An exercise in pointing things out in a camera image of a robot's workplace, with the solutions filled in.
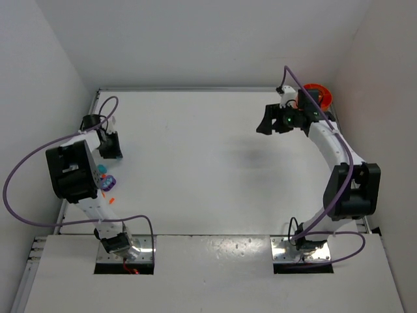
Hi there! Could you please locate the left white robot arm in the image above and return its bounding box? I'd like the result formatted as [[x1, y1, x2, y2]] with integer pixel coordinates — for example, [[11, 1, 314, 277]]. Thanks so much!
[[46, 114, 134, 259]]

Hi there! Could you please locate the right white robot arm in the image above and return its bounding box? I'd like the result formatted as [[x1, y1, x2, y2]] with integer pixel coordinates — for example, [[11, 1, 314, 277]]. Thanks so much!
[[256, 85, 381, 250]]

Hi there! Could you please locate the teal lego piece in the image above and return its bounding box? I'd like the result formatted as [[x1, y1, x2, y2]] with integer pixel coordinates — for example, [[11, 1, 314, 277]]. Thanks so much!
[[97, 164, 107, 174]]

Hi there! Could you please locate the purple round lego piece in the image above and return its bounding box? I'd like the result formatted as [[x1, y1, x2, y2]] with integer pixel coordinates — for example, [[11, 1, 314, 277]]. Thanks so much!
[[100, 175, 117, 192]]

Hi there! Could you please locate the orange round divided container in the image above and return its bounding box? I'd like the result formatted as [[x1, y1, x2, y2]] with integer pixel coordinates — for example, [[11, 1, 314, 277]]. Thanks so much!
[[304, 83, 333, 112]]

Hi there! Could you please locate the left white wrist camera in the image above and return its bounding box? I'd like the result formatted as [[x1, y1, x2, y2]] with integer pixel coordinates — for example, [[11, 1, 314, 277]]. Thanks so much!
[[108, 117, 116, 130]]

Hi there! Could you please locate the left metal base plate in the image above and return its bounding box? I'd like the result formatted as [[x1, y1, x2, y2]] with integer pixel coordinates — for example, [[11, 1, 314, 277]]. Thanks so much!
[[96, 235, 156, 264]]

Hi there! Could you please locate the metal base plate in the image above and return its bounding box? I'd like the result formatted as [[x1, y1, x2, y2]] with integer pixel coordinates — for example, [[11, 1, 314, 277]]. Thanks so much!
[[96, 235, 156, 264], [270, 236, 331, 264]]

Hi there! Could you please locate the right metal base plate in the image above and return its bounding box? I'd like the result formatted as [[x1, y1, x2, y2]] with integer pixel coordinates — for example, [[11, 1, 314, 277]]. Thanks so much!
[[270, 236, 331, 264]]

